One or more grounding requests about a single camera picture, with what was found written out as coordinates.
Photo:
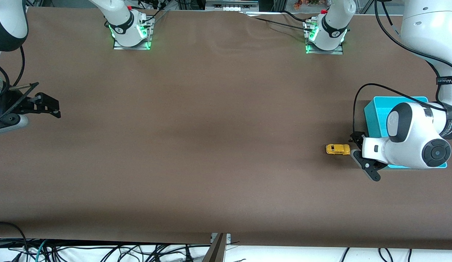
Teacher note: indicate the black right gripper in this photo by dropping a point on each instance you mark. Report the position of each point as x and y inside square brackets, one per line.
[15, 100]

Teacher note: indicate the yellow beetle toy car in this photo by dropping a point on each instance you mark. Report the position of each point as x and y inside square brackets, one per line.
[337, 149]

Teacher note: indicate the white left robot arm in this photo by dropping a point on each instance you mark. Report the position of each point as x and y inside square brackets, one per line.
[411, 145]

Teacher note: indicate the teal plastic bin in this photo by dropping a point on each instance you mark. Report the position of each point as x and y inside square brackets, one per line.
[375, 116]

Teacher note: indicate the brown table cover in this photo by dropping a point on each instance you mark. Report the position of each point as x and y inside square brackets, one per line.
[226, 145]

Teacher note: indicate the white power strip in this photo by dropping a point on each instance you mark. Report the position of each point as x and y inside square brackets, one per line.
[233, 8]

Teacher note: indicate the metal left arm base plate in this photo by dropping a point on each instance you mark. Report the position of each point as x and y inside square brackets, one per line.
[335, 52]

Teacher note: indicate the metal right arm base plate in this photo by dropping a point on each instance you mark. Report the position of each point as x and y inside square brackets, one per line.
[138, 47]

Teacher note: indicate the grey metal table bracket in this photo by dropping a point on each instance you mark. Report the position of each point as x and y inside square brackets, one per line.
[216, 251]

